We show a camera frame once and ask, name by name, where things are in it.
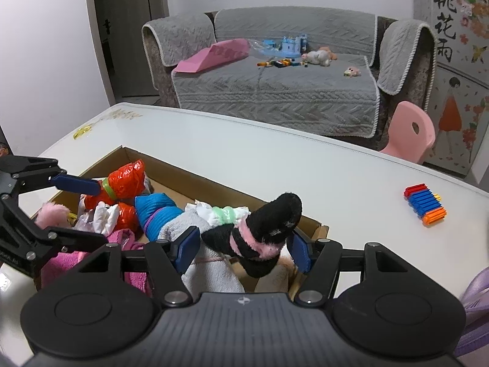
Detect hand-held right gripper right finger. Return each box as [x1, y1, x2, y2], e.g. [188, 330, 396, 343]
[288, 233, 403, 309]

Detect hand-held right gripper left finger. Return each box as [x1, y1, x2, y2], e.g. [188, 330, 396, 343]
[78, 227, 202, 309]

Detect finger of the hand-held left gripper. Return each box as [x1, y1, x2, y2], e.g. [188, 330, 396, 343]
[0, 155, 102, 196]
[0, 195, 110, 271]

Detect black and pink plush toy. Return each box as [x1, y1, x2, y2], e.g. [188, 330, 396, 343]
[200, 192, 303, 279]

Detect orange plastic bundle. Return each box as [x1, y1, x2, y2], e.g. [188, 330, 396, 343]
[81, 159, 148, 235]

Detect brown cardboard box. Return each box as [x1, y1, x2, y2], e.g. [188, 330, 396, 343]
[34, 145, 330, 299]

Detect white plastic wrapped bundle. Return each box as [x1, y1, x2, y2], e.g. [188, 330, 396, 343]
[78, 195, 121, 234]

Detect magenta pink plush toy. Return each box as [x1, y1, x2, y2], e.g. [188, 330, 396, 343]
[35, 202, 153, 297]

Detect white and green wrapped bundle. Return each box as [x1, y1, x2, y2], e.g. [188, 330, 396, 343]
[185, 199, 251, 224]

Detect blue plastic wrapped bundle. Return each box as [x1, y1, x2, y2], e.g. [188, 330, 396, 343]
[134, 193, 185, 243]

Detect white desk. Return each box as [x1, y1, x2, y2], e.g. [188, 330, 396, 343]
[0, 101, 489, 314]

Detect colourful building block toy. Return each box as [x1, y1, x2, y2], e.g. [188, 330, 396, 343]
[404, 183, 447, 225]

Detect grey sofa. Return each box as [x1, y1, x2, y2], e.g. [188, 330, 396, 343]
[141, 6, 438, 151]

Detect grey quilted sofa cover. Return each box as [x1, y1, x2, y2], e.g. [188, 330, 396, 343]
[171, 6, 381, 139]

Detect pink plastic chair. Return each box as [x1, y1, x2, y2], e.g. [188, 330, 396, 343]
[380, 101, 436, 165]

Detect grey door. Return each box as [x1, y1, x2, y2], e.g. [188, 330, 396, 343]
[92, 0, 169, 98]

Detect grey quilted armrest cover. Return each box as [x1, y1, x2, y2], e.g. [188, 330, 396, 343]
[376, 18, 437, 95]
[142, 11, 216, 67]

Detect purple bag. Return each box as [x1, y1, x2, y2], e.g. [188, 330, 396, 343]
[454, 265, 489, 358]

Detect pink cushion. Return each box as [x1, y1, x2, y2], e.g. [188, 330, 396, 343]
[173, 39, 250, 74]

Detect orange and black toy blocks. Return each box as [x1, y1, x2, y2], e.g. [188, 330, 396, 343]
[257, 57, 306, 69]

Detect white plush toy with pink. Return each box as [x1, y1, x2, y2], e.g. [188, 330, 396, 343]
[301, 47, 339, 66]

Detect blue toy castle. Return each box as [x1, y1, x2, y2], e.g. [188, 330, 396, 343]
[281, 34, 309, 54]

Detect clear plastic bag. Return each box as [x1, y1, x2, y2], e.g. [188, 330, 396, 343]
[248, 38, 283, 55]

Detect flower decorated refrigerator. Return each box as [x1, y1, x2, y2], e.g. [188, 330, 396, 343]
[413, 0, 489, 178]

